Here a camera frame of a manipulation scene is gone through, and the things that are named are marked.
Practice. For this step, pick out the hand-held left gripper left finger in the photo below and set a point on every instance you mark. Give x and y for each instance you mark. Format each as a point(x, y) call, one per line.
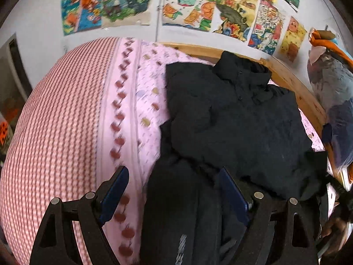
point(114, 196)

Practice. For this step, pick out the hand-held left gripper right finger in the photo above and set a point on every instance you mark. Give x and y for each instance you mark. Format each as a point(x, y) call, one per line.
point(233, 196)

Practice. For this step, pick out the black padded jacket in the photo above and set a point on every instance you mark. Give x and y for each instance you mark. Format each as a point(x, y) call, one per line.
point(234, 121)

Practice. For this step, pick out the person's right hand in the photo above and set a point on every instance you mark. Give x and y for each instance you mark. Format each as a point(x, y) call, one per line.
point(333, 234)

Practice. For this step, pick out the pink patterned quilt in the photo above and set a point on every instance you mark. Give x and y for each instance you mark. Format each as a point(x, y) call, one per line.
point(69, 132)

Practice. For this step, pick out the plastic-wrapped grey bedding bundle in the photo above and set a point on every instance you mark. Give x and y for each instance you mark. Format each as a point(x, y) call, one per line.
point(335, 85)

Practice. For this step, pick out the orange cloth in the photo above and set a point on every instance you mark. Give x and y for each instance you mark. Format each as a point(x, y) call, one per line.
point(322, 40)

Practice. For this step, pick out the yellow bear drawing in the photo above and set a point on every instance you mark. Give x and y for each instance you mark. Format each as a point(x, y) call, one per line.
point(293, 38)

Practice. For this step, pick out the colourful town drawing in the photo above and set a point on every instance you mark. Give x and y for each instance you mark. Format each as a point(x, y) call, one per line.
point(267, 27)

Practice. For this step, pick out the orange landscape drawing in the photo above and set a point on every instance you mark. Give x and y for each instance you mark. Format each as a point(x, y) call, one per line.
point(237, 11)

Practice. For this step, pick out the orange-haired girl drawing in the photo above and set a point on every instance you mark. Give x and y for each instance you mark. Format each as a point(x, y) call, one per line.
point(80, 5)

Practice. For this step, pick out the drink cup and oranges drawing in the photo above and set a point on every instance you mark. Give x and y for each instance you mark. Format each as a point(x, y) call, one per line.
point(187, 5)

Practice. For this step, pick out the blond child drawing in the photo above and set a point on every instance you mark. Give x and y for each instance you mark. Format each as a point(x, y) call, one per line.
point(124, 0)

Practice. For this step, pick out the wooden bed frame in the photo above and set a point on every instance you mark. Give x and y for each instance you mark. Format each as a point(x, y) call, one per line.
point(286, 74)

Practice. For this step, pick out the dark wall mirror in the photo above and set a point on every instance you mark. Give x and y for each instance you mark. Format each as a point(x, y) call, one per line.
point(11, 74)

